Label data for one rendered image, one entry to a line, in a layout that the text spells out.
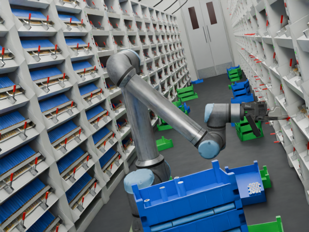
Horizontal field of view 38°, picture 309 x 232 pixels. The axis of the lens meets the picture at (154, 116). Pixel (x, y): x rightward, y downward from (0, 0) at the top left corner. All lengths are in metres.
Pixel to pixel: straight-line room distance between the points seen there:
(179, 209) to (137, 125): 0.94
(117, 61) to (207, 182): 0.78
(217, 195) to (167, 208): 0.15
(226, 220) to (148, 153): 0.95
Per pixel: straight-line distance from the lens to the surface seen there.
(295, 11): 1.56
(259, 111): 2.09
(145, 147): 2.21
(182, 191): 1.40
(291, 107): 2.29
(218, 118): 2.07
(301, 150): 2.34
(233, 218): 1.36
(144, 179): 2.09
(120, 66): 2.01
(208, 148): 1.97
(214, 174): 1.52
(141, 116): 2.17
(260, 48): 3.65
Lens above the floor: 0.96
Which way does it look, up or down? 8 degrees down
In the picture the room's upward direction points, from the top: 15 degrees counter-clockwise
